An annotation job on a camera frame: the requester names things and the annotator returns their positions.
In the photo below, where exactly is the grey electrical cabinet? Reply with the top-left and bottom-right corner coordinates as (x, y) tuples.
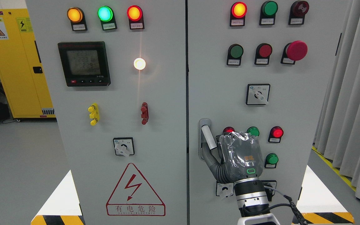
(26, 0), (352, 225)

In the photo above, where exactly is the amber indicator light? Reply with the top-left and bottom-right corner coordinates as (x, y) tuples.
(67, 7), (88, 32)

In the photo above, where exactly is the red lit indicator middle right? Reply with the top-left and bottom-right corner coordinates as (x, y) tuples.
(268, 126), (284, 143)

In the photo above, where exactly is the white lit indicator light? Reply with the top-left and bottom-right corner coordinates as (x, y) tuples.
(133, 57), (146, 70)

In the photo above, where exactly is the red electric warning sign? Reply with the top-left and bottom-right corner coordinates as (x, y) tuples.
(106, 163), (166, 216)

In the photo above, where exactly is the red lit indicator top right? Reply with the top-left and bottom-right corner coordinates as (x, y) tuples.
(229, 2), (248, 27)

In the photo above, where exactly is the black cable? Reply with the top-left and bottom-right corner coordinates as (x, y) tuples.
(242, 183), (308, 225)

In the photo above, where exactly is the green push button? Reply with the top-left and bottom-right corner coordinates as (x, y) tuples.
(226, 44), (244, 66)
(264, 153), (279, 168)

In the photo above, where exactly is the green push button upper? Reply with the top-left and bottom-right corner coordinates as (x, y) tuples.
(226, 44), (244, 66)

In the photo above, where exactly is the black key selector switch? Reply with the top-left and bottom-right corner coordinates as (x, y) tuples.
(262, 180), (277, 202)

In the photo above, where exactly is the upper right selector switch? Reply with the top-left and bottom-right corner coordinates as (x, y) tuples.
(246, 83), (271, 105)

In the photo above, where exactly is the yellow safety cabinet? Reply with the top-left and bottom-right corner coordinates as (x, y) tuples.
(0, 8), (56, 119)

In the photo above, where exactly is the silver door handle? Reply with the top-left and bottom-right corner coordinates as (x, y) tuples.
(198, 118), (217, 160)

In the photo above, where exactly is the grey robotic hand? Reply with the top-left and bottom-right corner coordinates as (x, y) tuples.
(202, 132), (264, 184)

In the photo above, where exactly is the green push button lower right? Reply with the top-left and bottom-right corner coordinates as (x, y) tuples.
(264, 153), (279, 168)

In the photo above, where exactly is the green indicator top right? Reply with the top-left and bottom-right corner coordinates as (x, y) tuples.
(259, 1), (278, 26)

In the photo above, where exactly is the digital power meter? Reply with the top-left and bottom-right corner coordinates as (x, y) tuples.
(58, 41), (111, 87)

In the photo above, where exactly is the red push button upper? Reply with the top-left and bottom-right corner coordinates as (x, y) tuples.
(254, 43), (273, 65)

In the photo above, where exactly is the left door selector switch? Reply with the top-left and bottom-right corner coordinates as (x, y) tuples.
(113, 137), (135, 157)

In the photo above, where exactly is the red lit indicator light left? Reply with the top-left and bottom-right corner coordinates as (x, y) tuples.
(127, 5), (145, 30)

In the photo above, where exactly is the yellow terminal post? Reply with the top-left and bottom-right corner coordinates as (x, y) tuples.
(88, 103), (100, 126)

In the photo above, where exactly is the red emergency stop button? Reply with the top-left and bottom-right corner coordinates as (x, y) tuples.
(280, 40), (308, 65)

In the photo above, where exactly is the green lit indicator light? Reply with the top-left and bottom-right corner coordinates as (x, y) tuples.
(97, 6), (117, 30)

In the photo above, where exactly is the red terminal post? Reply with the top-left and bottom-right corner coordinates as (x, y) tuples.
(140, 102), (149, 125)

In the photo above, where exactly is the lower white selector switch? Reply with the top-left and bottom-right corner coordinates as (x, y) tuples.
(216, 182), (234, 199)

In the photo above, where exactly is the dark red buzzer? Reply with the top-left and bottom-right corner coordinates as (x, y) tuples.
(288, 0), (309, 25)

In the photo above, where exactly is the red lit indicator middle left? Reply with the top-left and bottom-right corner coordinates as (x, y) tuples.
(223, 127), (235, 135)

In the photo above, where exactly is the green indicator middle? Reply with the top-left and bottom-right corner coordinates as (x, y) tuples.
(246, 126), (260, 137)

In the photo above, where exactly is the grey curtain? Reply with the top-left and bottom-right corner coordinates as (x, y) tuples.
(315, 0), (360, 199)

